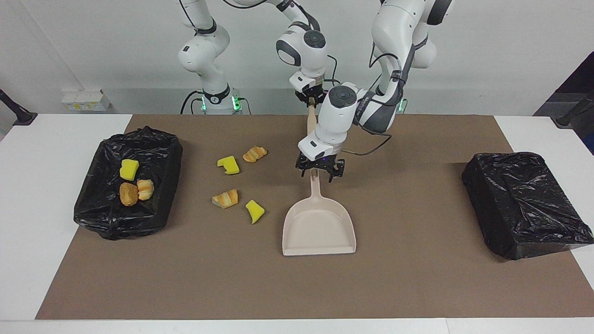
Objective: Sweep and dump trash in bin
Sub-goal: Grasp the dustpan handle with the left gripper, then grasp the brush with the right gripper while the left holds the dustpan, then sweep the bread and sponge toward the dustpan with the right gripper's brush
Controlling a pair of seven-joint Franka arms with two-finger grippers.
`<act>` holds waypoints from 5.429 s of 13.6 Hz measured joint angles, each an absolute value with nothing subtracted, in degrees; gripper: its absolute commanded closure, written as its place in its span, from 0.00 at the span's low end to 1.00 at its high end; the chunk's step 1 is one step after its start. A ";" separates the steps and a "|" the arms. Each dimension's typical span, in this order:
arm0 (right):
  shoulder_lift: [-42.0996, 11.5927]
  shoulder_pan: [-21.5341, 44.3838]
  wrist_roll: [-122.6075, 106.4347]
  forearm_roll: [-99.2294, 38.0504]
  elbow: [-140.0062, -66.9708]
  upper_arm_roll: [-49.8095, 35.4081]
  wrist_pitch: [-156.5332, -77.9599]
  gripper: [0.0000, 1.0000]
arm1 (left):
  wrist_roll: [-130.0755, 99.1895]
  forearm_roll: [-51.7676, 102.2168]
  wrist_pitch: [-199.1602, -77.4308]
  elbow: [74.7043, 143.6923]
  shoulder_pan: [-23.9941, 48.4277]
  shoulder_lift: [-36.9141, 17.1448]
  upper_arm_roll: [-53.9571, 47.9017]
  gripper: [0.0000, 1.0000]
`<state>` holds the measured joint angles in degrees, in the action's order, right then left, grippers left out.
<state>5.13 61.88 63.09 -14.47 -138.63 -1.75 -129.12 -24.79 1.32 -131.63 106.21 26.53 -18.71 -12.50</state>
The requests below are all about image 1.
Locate black bag lined bin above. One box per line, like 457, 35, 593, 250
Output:
73, 126, 183, 240
461, 152, 594, 260

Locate black base power cable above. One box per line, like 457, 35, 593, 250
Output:
180, 90, 205, 115

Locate pale cream toy croissant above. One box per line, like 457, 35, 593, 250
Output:
136, 179, 155, 201

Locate white wall socket box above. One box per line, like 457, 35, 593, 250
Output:
61, 90, 112, 112

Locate beige hand brush black bristles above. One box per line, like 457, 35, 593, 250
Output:
305, 96, 321, 140

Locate beige plastic dustpan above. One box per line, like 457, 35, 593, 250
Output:
282, 168, 357, 257

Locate black stand pole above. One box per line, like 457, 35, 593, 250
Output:
0, 88, 38, 126
551, 90, 594, 129

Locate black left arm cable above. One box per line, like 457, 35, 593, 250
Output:
341, 28, 405, 157

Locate orange striped toy croissant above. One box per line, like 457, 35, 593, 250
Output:
242, 146, 268, 163
212, 188, 239, 209

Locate brown toy bun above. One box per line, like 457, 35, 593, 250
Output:
119, 182, 139, 207

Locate brown table mat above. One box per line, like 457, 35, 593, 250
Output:
36, 115, 594, 320

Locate yellow sponge piece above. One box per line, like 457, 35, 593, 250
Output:
217, 156, 240, 175
245, 200, 265, 225
119, 159, 140, 181

